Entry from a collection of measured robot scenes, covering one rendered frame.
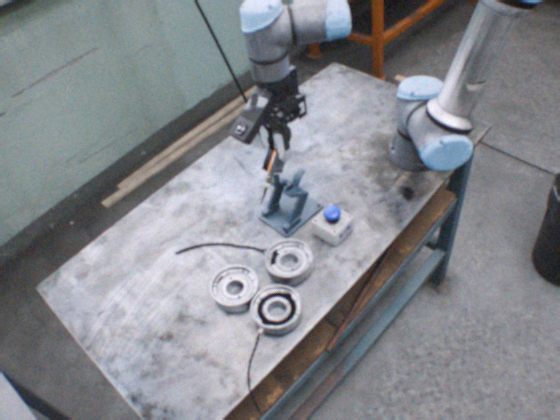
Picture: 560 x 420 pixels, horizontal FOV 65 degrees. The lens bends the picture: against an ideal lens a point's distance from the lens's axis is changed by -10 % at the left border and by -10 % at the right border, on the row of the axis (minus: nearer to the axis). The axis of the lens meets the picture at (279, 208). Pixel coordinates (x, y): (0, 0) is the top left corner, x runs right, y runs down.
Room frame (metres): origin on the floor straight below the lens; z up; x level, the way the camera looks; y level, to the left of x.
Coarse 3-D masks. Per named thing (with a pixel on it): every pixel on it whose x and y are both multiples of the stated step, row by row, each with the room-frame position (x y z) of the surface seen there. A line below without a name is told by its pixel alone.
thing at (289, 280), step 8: (280, 240) 0.69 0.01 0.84; (288, 240) 0.69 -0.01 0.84; (296, 240) 0.68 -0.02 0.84; (272, 248) 0.67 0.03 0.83; (280, 248) 0.68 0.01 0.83; (304, 248) 0.66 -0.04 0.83; (280, 256) 0.65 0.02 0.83; (288, 256) 0.66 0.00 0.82; (296, 256) 0.65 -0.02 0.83; (312, 256) 0.63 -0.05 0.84; (280, 264) 0.63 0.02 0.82; (312, 264) 0.62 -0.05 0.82; (272, 272) 0.60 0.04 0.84; (304, 272) 0.59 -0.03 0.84; (280, 280) 0.59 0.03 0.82; (288, 280) 0.59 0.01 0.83; (296, 280) 0.59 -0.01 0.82
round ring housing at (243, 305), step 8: (224, 272) 0.63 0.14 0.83; (232, 272) 0.63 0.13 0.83; (240, 272) 0.63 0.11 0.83; (248, 272) 0.62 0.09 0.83; (216, 280) 0.62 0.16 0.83; (232, 280) 0.61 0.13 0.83; (240, 280) 0.61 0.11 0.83; (256, 280) 0.60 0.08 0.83; (216, 288) 0.60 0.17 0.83; (224, 288) 0.59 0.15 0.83; (232, 288) 0.61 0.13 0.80; (248, 288) 0.59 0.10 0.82; (256, 288) 0.57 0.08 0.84; (216, 296) 0.58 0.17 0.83; (232, 296) 0.57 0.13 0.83; (240, 296) 0.57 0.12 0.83; (224, 304) 0.54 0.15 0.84; (232, 304) 0.54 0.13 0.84; (240, 304) 0.54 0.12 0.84; (248, 304) 0.54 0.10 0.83; (232, 312) 0.55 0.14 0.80
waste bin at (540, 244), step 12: (552, 192) 1.02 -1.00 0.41; (552, 204) 0.99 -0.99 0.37; (552, 216) 0.96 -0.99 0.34; (540, 228) 1.03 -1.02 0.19; (552, 228) 0.95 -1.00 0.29; (540, 240) 0.99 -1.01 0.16; (552, 240) 0.93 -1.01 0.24; (540, 252) 0.96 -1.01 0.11; (552, 252) 0.91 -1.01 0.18; (540, 264) 0.94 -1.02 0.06; (552, 264) 0.89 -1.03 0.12; (552, 276) 0.88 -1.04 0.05
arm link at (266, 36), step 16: (256, 0) 0.81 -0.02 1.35; (272, 0) 0.80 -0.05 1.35; (256, 16) 0.77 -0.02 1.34; (272, 16) 0.77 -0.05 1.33; (288, 16) 0.78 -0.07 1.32; (256, 32) 0.77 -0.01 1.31; (272, 32) 0.77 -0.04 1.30; (288, 32) 0.77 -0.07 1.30; (256, 48) 0.77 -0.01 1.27; (272, 48) 0.77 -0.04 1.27
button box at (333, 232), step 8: (320, 216) 0.73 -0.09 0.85; (344, 216) 0.72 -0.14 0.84; (352, 216) 0.72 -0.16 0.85; (312, 224) 0.72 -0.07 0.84; (320, 224) 0.71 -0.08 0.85; (328, 224) 0.71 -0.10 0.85; (336, 224) 0.70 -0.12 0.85; (344, 224) 0.70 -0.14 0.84; (352, 224) 0.71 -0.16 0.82; (320, 232) 0.70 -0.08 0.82; (328, 232) 0.68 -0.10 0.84; (336, 232) 0.68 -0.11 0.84; (344, 232) 0.69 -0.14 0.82; (328, 240) 0.69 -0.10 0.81; (336, 240) 0.67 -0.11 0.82
